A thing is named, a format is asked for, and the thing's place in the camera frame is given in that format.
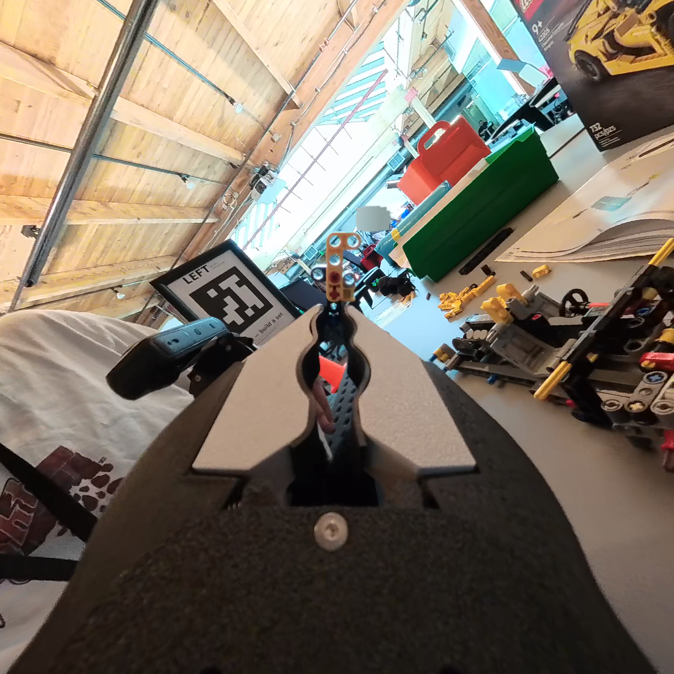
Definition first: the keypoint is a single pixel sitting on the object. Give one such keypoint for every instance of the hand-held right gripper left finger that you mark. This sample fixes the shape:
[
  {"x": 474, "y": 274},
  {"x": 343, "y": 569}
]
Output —
[{"x": 252, "y": 416}]

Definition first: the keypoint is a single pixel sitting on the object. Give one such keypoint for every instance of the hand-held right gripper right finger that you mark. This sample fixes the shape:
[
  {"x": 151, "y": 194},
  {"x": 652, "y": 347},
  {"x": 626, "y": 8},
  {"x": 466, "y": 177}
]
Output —
[{"x": 416, "y": 416}]

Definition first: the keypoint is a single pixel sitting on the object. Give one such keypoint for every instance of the yellow black lego subassembly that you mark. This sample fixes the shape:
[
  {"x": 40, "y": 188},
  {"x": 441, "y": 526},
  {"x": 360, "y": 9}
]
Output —
[{"x": 337, "y": 293}]

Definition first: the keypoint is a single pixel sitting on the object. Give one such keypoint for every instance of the pile of yellow lego pieces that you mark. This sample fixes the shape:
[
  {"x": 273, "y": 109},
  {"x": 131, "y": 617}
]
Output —
[{"x": 463, "y": 297}]

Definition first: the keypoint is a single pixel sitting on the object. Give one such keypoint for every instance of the small black lego piece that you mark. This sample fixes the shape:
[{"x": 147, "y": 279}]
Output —
[{"x": 487, "y": 269}]

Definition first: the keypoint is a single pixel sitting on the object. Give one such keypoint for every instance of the flat black lego bar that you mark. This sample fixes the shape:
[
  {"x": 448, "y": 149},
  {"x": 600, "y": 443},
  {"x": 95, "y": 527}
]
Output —
[{"x": 485, "y": 251}]

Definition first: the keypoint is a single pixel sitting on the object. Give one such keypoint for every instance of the lego car chassis assembly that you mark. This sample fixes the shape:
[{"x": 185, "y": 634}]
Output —
[{"x": 579, "y": 342}]

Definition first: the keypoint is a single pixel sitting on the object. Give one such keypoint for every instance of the small yellow lego connector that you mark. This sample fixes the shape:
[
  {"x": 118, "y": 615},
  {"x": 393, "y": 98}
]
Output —
[{"x": 541, "y": 271}]

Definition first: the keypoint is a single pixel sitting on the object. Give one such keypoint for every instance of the lego instruction booklet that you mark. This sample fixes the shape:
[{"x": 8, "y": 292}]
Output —
[{"x": 605, "y": 210}]

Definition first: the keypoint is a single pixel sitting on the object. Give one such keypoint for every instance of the lego set box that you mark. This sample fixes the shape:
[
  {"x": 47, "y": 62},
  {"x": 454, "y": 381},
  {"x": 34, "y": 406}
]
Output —
[{"x": 621, "y": 68}]

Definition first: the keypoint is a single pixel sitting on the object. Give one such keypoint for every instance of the person's left hand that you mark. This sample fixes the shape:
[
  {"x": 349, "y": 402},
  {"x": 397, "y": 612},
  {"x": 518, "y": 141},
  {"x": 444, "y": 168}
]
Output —
[{"x": 322, "y": 408}]

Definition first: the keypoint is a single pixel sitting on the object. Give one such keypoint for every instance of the black perforated board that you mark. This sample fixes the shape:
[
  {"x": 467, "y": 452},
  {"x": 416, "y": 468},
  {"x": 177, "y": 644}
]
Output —
[{"x": 345, "y": 410}]

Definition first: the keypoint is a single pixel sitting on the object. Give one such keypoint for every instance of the black framed marker sign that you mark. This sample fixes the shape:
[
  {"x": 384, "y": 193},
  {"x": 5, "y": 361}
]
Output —
[{"x": 231, "y": 295}]

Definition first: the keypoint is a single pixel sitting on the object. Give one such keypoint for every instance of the orange red wedge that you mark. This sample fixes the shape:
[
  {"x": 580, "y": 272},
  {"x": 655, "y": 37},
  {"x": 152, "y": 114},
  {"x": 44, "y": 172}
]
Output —
[{"x": 331, "y": 374}]

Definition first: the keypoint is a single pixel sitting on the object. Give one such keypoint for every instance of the black device with green light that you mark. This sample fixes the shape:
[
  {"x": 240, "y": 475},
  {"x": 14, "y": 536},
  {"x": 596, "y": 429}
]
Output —
[{"x": 375, "y": 279}]

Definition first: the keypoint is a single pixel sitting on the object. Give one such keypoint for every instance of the teal rolled mat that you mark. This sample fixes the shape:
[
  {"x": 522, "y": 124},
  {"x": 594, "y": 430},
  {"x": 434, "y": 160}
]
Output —
[{"x": 400, "y": 231}]

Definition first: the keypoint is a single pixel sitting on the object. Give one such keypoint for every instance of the ceiling mounted device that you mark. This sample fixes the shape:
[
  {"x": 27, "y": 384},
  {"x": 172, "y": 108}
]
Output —
[{"x": 263, "y": 181}]

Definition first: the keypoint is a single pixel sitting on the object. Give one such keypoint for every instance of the green plastic bin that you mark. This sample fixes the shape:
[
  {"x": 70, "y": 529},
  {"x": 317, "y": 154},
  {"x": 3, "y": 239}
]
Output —
[{"x": 484, "y": 221}]

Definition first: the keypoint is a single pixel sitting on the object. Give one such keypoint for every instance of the grey metal ceiling pipe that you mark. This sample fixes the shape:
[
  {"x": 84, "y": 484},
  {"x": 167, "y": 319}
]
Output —
[{"x": 79, "y": 158}]

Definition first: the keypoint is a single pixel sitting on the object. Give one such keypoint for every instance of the white papers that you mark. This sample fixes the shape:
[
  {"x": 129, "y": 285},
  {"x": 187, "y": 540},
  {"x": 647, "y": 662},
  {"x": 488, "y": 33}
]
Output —
[{"x": 453, "y": 192}]

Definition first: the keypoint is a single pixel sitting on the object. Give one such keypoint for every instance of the red carry case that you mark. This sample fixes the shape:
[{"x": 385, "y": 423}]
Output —
[{"x": 447, "y": 158}]

